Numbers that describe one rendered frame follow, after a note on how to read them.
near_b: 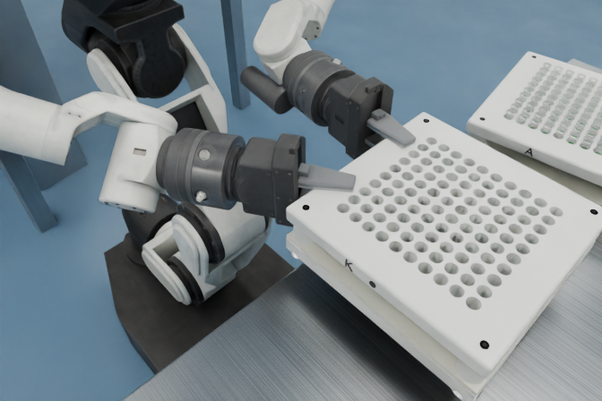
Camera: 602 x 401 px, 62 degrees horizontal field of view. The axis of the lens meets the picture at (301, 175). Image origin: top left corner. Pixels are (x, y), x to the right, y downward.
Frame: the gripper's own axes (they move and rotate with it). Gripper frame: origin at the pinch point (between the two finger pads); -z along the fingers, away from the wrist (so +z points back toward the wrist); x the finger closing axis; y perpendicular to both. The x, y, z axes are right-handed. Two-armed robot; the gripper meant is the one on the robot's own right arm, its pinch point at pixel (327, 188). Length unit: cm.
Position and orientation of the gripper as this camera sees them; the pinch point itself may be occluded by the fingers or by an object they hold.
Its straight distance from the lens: 56.1
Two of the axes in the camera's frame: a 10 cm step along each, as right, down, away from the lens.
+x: 0.1, 7.3, 6.9
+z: -9.7, -1.6, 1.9
